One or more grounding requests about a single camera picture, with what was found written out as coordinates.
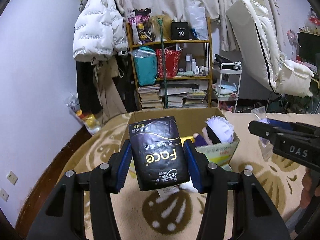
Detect cream recliner chair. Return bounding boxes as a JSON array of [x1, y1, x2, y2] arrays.
[[226, 0, 314, 98]]

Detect clear packet with purple charm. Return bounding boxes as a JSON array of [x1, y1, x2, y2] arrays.
[[251, 106, 274, 162]]

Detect plastic bag of toys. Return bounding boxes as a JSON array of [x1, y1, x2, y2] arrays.
[[66, 92, 102, 134]]

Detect beige coat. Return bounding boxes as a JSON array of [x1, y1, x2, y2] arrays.
[[94, 60, 127, 120]]

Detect red flower decoration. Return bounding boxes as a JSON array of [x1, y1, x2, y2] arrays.
[[309, 7, 320, 26]]

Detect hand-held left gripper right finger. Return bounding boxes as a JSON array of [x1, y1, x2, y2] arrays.
[[183, 140, 292, 240]]

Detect wooden shelf rack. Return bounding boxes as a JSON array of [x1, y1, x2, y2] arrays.
[[126, 17, 213, 109]]

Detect group of white bottles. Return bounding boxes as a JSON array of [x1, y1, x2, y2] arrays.
[[185, 54, 209, 75]]

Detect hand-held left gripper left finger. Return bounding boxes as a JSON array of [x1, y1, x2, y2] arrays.
[[26, 140, 133, 240]]

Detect person's right hand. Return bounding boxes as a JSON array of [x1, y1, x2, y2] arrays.
[[301, 171, 314, 209]]

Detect black box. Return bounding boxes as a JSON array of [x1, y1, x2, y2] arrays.
[[171, 22, 192, 40]]

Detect green pole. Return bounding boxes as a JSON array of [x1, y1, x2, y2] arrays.
[[156, 17, 168, 109]]

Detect white puffer jacket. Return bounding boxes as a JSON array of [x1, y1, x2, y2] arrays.
[[72, 0, 128, 62]]

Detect printed cartoon bag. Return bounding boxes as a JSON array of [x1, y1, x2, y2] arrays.
[[128, 9, 152, 43]]

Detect printed cardboard box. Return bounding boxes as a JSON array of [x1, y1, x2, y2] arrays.
[[119, 107, 240, 173]]

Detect white haired plush doll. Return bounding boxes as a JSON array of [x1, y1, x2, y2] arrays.
[[194, 116, 235, 147]]

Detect pink desk fan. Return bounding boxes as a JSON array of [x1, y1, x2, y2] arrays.
[[286, 29, 300, 60]]

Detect red gift bag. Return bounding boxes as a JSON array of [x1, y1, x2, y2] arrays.
[[155, 49, 183, 78]]

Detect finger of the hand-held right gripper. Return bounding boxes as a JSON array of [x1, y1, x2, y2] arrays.
[[269, 119, 320, 133], [248, 120, 298, 142]]

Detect light blue pillow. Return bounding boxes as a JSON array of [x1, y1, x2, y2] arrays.
[[214, 83, 238, 97]]

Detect black bag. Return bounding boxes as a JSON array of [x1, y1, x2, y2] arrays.
[[215, 54, 242, 69]]

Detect white trolley cart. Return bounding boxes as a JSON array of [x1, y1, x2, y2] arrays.
[[212, 62, 242, 113]]

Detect blonde wig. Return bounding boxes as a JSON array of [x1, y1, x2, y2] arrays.
[[149, 15, 173, 42]]

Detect clear plastic bag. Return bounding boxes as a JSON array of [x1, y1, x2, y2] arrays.
[[186, 4, 209, 40]]

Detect teal shopping bag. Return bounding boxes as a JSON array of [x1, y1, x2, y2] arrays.
[[132, 46, 158, 86]]

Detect black tissue pack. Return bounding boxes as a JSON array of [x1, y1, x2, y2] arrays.
[[128, 116, 191, 192]]

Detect black monitor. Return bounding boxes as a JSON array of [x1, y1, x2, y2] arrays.
[[297, 31, 320, 65]]

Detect black coat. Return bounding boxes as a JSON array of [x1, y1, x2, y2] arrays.
[[76, 61, 103, 114]]

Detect beige flower print blanket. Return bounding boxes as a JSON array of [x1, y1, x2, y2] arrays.
[[64, 110, 320, 240]]

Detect stacks of books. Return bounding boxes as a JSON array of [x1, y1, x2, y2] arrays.
[[138, 81, 208, 109]]

